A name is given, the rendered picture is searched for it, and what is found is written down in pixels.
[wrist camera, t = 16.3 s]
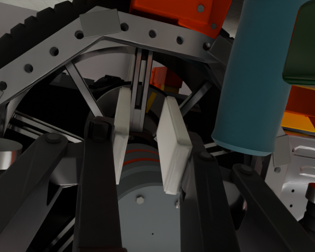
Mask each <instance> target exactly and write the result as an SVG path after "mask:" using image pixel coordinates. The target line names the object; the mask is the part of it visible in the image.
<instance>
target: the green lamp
mask: <svg viewBox="0 0 315 252"><path fill-rule="evenodd" d="M282 79H283V81H285V82H286V83H288V84H290V85H293V86H297V87H302V88H306V89H311V90H315V0H309V1H307V2H305V3H304V4H303V5H301V6H300V8H299V10H298V12H297V16H296V20H295V24H294V28H293V32H292V36H291V40H290V44H289V48H288V51H287V55H286V59H285V63H284V67H283V71H282Z"/></svg>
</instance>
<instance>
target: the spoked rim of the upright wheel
mask: <svg viewBox="0 0 315 252"><path fill-rule="evenodd" d="M114 53H123V54H133V55H134V63H133V71H132V78H131V86H130V90H131V100H130V119H129V136H134V138H133V139H129V138H128V141H127V144H145V145H148V146H151V147H153V148H155V149H157V150H159V148H158V141H157V130H156V132H155V133H154V134H152V133H151V132H149V131H148V130H146V129H144V124H145V116H146V109H147V102H148V94H149V87H150V80H151V72H152V65H153V60H154V61H156V62H158V63H160V64H162V65H164V66H165V67H167V68H169V69H170V70H171V71H173V72H174V73H175V74H176V75H178V76H179V77H180V78H181V79H182V80H183V81H184V82H185V84H186V85H187V86H188V87H189V89H190V90H191V92H192V93H191V94H190V95H189V96H188V97H187V98H186V99H185V100H184V102H183V103H182V104H181V105H180V106H179V110H180V112H181V115H182V118H183V117H184V116H185V115H186V114H187V113H188V112H189V111H190V110H191V109H192V108H193V107H194V105H195V104H196V103H198V105H199V107H200V110H201V113H202V116H203V120H204V126H205V141H203V144H204V146H205V148H206V151H207V152H208V153H210V154H211V155H213V156H214V157H216V159H217V161H218V165H219V166H221V167H223V168H226V169H229V170H232V167H233V165H234V164H245V165H248V166H250V165H251V155H250V154H245V153H241V152H237V151H233V150H231V151H230V153H228V152H225V151H224V150H221V148H220V147H221V146H219V145H217V144H216V143H215V142H214V140H213V139H212V137H211V135H212V133H213V130H214V128H215V123H216V118H217V112H218V107H219V102H220V96H221V91H222V87H221V86H220V84H219V82H218V80H217V79H216V77H215V75H214V73H213V72H212V70H211V68H210V67H208V66H207V65H206V64H205V63H203V62H200V61H196V60H191V59H187V58H183V57H178V56H174V55H169V54H165V53H161V52H156V51H152V50H147V49H143V48H139V47H134V46H130V45H125V44H121V43H117V42H112V41H108V40H103V39H102V40H101V41H99V42H98V43H96V44H95V45H93V46H92V47H90V48H89V49H87V50H86V51H84V52H83V53H81V54H80V55H78V56H77V57H75V58H74V59H72V60H71V61H69V62H68V63H66V64H65V65H63V66H62V67H60V68H59V69H57V70H56V71H54V72H53V73H51V74H50V75H48V76H47V77H45V78H44V79H42V80H41V81H40V82H38V83H37V84H35V85H34V86H32V87H31V88H29V89H28V90H26V91H25V92H23V93H22V94H20V95H19V96H17V97H16V98H14V99H13V100H11V101H10V102H8V104H7V105H6V107H5V113H4V121H3V129H2V137H1V138H2V139H8V140H12V141H16V142H18V143H20V144H22V153H23V152H24V151H25V150H26V149H27V137H29V138H32V139H34V140H36V139H37V138H38V137H39V136H41V135H42V134H43V133H41V132H38V131H36V130H33V129H31V128H29V127H28V126H29V125H30V126H32V127H35V128H37V129H40V130H42V131H45V132H47V133H56V134H61V135H64V136H65V137H67V139H68V141H69V142H72V143H79V142H82V141H84V140H85V139H84V138H82V137H80V136H77V135H75V134H72V133H70V132H67V131H65V130H63V129H60V128H58V127H55V126H53V125H51V124H48V123H46V122H43V121H41V120H39V119H36V118H34V117H31V115H32V112H33V109H34V107H35V105H36V103H37V101H38V99H39V97H40V96H41V94H42V93H43V91H44V90H45V89H46V87H47V86H48V85H49V84H50V83H51V82H52V81H53V80H54V79H55V78H56V77H57V76H58V75H59V74H60V73H62V72H63V71H64V70H66V71H67V72H68V74H69V76H70V77H71V79H72V81H73V82H74V84H75V86H76V88H77V89H78V91H79V93H80V94H81V96H82V98H83V99H84V101H85V103H86V104H87V106H88V108H89V109H90V111H91V113H92V114H93V116H94V118H95V117H96V116H102V117H105V115H104V113H103V112H102V110H101V108H100V106H99V105H98V103H97V101H96V100H95V98H94V96H93V94H92V93H91V91H90V89H89V87H88V86H87V84H86V82H85V81H84V79H83V77H82V75H81V74H80V72H79V70H78V69H77V67H76V65H75V64H76V63H78V62H80V61H83V60H85V59H88V58H91V57H95V56H99V55H104V54H114ZM142 60H143V61H145V63H144V71H143V78H142V86H141V94H140V101H139V108H136V101H137V94H138V86H139V78H140V71H141V63H142ZM75 216H76V212H75V213H74V214H73V215H69V214H68V213H66V212H64V211H63V210H62V209H60V208H59V207H58V206H56V205H55V204H53V206H52V207H51V209H50V211H49V212H48V214H47V216H46V218H45V219H44V221H43V223H42V224H41V226H40V228H39V229H38V231H37V233H36V234H35V236H34V238H33V240H32V241H31V243H30V245H29V246H28V248H27V250H28V251H29V252H72V250H73V238H74V227H75Z"/></svg>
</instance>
